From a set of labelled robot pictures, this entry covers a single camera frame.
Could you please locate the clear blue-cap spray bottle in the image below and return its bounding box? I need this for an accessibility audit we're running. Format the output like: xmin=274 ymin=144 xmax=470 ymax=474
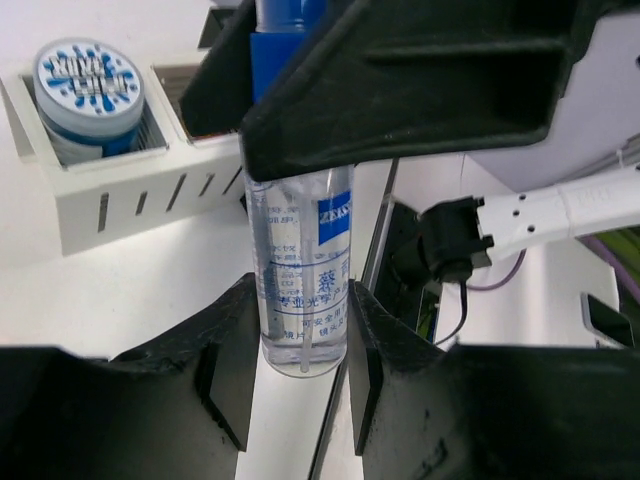
xmin=244 ymin=0 xmax=356 ymax=379

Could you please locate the white slotted organizer box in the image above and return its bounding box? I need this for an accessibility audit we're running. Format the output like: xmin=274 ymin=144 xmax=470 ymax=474
xmin=1 ymin=51 xmax=244 ymax=255

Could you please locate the aluminium table edge rail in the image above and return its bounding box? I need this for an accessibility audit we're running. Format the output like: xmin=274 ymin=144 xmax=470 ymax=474
xmin=308 ymin=159 xmax=398 ymax=479

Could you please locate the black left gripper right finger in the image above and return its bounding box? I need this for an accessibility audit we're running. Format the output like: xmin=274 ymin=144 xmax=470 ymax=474
xmin=362 ymin=296 xmax=639 ymax=479

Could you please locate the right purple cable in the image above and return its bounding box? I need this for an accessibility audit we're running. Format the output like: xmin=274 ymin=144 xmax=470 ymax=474
xmin=464 ymin=144 xmax=640 ymax=301

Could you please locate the blue splash-label round jar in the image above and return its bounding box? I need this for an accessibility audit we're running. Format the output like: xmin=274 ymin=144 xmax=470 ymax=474
xmin=32 ymin=38 xmax=146 ymax=166

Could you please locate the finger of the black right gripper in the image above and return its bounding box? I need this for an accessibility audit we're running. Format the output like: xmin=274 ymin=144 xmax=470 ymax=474
xmin=241 ymin=1 xmax=607 ymax=181
xmin=179 ymin=1 xmax=257 ymax=138

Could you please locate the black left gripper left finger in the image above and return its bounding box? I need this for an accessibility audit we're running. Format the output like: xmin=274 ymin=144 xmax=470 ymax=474
xmin=1 ymin=274 xmax=260 ymax=479

